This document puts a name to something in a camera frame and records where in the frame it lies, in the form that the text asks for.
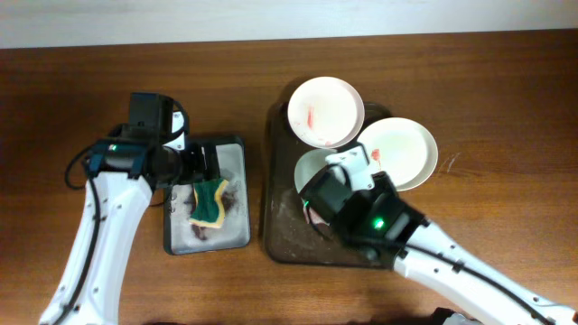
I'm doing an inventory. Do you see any green and yellow sponge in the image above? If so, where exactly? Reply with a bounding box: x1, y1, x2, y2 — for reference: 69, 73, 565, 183
189, 178, 228, 228

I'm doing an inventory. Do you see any cream plate with red stain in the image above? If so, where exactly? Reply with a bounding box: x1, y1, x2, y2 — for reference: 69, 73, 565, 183
358, 117, 439, 191

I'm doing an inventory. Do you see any grey-white plate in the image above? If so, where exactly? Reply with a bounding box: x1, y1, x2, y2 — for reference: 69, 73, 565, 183
294, 149, 337, 193

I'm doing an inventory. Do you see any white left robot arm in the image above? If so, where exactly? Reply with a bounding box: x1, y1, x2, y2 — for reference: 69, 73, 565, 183
40, 138, 219, 324

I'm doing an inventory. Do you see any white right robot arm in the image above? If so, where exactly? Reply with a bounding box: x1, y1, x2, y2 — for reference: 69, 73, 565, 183
299, 172, 577, 324

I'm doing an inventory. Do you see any dark brown plastic tray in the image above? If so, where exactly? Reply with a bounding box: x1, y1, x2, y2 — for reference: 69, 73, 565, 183
262, 102, 395, 269

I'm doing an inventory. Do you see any small black soapy tray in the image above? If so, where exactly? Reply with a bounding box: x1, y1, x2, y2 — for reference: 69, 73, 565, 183
163, 135, 250, 255

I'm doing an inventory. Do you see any pinkish plate with red smear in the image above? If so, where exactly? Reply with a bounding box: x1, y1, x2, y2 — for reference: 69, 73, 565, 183
287, 77, 365, 149

